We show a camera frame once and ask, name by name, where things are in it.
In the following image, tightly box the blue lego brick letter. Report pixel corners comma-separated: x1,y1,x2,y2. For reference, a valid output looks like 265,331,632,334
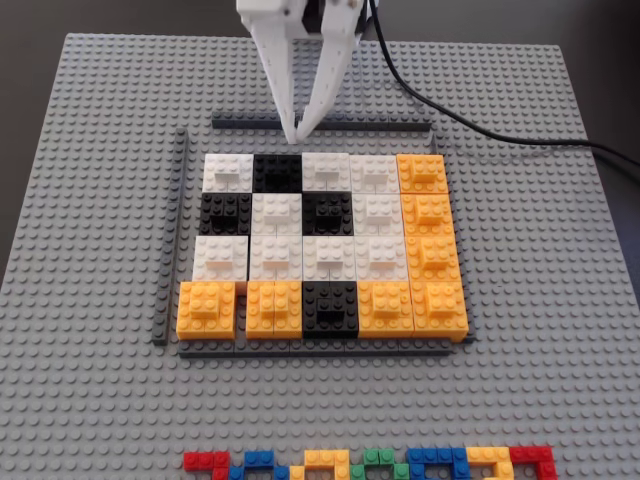
406,446,474,480
228,449,290,480

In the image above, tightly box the grey lego baseplate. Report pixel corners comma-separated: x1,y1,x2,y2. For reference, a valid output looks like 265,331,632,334
0,32,640,480

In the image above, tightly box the white lego cube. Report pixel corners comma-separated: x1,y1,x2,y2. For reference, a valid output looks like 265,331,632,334
354,234,410,283
300,151,352,194
191,234,250,283
203,153,255,195
302,234,358,283
348,154,401,195
249,192,305,237
351,192,405,237
247,234,305,283

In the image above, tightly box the black lego cube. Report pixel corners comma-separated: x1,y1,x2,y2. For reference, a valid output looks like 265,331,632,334
301,192,355,237
301,279,361,340
251,152,305,194
198,192,254,237

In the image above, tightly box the red lego brick letter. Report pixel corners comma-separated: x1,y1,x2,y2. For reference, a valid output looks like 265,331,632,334
182,450,232,480
508,444,558,480

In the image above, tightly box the dark grey lego frame bar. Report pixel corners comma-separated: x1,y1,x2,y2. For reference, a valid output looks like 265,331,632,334
177,338,455,359
210,110,433,133
151,127,190,348

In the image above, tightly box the yellow lego brick letter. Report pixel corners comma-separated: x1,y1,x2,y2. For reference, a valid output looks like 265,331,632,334
466,446,516,480
288,448,352,480

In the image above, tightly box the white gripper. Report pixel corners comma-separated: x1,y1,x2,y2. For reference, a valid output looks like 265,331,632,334
236,0,372,145

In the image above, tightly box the black cable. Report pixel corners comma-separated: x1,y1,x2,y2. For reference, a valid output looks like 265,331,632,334
368,0,640,171

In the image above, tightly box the green lego brick letter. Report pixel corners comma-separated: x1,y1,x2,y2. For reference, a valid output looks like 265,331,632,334
348,447,412,480

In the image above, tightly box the orange lego cube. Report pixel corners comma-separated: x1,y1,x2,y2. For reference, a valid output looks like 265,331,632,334
357,280,416,340
405,234,462,284
411,280,471,344
176,280,237,342
400,192,456,237
244,279,305,341
396,153,450,195

